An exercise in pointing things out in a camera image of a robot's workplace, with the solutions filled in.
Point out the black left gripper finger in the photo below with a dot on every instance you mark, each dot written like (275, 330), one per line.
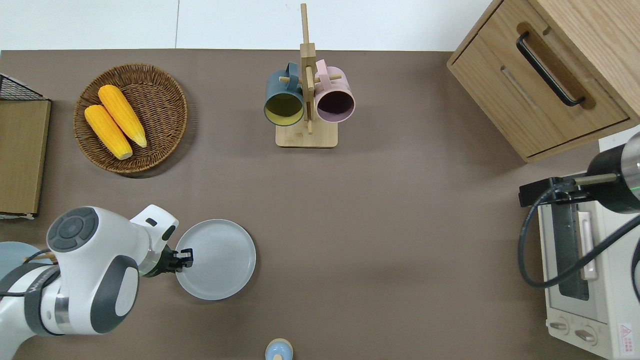
(183, 265)
(186, 253)

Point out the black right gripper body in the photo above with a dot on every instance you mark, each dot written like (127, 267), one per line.
(540, 191)

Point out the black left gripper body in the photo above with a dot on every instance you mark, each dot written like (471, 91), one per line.
(169, 261)

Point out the gray plate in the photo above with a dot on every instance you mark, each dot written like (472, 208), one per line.
(220, 260)

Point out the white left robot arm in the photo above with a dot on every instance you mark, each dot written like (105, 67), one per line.
(95, 280)

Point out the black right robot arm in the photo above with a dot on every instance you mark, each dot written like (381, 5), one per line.
(615, 180)

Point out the wooden plate rack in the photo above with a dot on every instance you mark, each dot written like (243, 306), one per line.
(37, 258)

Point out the light blue plate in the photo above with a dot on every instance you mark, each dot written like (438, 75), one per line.
(17, 252)

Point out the wooden cabinet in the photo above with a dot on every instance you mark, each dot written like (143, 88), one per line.
(500, 85)

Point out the cream toaster oven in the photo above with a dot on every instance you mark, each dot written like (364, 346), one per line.
(615, 295)

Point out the cream oven knob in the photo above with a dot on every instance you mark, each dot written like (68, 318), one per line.
(586, 336)
(560, 326)

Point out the yellow corn cob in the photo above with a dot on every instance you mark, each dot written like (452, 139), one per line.
(122, 114)
(107, 131)

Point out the brown wicker basket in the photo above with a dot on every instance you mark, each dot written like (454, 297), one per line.
(160, 105)

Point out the wooden mug tree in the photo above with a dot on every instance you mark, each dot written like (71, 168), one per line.
(307, 137)

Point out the wooden board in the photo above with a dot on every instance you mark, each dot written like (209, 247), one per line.
(22, 155)

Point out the dark teal mug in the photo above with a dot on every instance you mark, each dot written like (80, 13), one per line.
(280, 90)

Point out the pink mug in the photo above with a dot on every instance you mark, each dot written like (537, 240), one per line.
(336, 87)

